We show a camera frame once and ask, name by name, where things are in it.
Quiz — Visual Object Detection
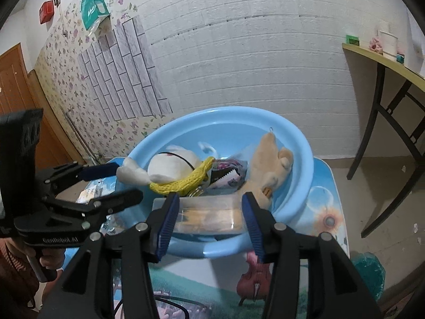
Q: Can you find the cotton swab bag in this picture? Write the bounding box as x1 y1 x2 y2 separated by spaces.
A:
174 194 246 236

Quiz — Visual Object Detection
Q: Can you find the person left hand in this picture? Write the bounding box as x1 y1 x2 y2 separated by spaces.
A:
4 238 65 281

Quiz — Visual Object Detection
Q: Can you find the yellow knitted scarf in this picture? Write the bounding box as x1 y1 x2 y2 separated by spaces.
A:
149 156 215 196

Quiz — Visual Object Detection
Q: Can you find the patterned snack packet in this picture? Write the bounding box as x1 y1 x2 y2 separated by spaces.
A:
203 158 248 193

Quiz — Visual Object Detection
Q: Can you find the beige plush toy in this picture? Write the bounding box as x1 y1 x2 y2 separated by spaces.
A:
237 132 294 209

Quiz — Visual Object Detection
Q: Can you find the white plush toy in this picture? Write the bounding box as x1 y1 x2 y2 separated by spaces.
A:
116 145 201 186

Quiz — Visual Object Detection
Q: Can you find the wooden door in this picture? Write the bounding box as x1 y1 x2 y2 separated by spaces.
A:
1 43 85 169

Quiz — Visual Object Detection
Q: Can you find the green hanging bag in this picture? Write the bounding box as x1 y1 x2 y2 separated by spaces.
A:
81 0 110 35

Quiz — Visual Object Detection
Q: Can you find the side table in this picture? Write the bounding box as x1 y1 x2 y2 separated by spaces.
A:
342 43 424 238

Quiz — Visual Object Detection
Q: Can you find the green small box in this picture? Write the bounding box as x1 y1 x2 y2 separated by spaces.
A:
346 35 360 46

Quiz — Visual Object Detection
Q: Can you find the pink cloth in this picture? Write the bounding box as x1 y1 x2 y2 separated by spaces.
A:
369 37 383 54

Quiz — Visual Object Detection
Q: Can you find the white paper cup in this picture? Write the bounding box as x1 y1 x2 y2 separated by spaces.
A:
379 30 398 61

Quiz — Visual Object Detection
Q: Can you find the black cable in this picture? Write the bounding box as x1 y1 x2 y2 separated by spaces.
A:
112 292 194 319

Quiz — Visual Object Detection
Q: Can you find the red wall box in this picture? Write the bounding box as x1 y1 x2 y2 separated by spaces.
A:
39 0 55 24

